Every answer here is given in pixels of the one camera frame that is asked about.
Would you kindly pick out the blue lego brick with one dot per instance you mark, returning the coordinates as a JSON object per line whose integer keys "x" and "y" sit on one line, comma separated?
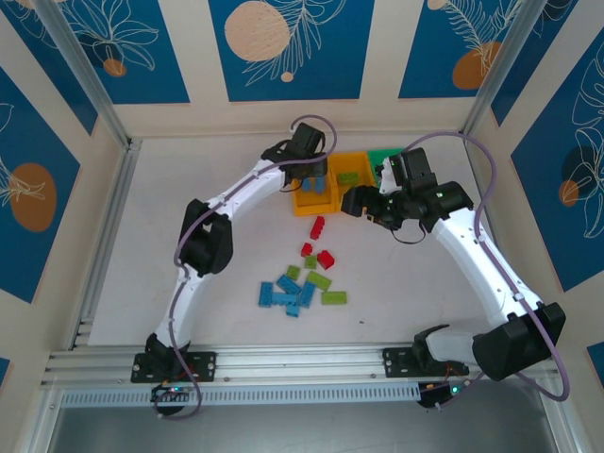
{"x": 266, "y": 293}
{"x": 307, "y": 295}
{"x": 283, "y": 299}
{"x": 292, "y": 310}
{"x": 288, "y": 284}
{"x": 309, "y": 184}
{"x": 321, "y": 186}

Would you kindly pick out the green lego brick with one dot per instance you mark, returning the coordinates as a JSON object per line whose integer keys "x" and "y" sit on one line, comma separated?
{"x": 293, "y": 272}
{"x": 334, "y": 297}
{"x": 310, "y": 261}
{"x": 320, "y": 280}
{"x": 347, "y": 178}

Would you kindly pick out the red lego brick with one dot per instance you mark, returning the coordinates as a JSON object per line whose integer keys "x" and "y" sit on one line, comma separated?
{"x": 307, "y": 248}
{"x": 326, "y": 259}
{"x": 317, "y": 227}

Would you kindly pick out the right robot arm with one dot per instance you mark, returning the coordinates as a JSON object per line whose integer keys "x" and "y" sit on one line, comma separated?
{"x": 476, "y": 264}

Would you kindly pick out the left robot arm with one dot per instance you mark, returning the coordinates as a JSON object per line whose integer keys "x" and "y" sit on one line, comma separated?
{"x": 245, "y": 189}

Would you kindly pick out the yellow plastic bin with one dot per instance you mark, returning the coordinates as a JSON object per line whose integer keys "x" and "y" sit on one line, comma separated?
{"x": 307, "y": 203}
{"x": 347, "y": 162}

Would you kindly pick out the green plastic bin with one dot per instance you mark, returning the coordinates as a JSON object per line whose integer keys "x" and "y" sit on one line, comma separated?
{"x": 375, "y": 158}

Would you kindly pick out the grey metal front panel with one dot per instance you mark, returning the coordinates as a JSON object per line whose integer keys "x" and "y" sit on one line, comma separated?
{"x": 302, "y": 429}

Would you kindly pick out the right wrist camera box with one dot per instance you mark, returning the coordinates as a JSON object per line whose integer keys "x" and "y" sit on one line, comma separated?
{"x": 389, "y": 181}

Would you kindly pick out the blue floral wall panel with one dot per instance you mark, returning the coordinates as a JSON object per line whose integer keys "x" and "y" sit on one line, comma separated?
{"x": 330, "y": 47}
{"x": 542, "y": 212}
{"x": 28, "y": 141}
{"x": 424, "y": 47}
{"x": 141, "y": 71}
{"x": 542, "y": 56}

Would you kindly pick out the aluminium frame post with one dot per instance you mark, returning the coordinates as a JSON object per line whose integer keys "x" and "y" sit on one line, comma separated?
{"x": 498, "y": 71}
{"x": 87, "y": 71}

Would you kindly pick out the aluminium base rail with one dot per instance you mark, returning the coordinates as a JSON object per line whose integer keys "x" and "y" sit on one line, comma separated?
{"x": 302, "y": 363}

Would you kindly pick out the aluminium side rail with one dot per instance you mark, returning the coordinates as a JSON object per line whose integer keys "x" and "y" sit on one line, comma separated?
{"x": 111, "y": 236}

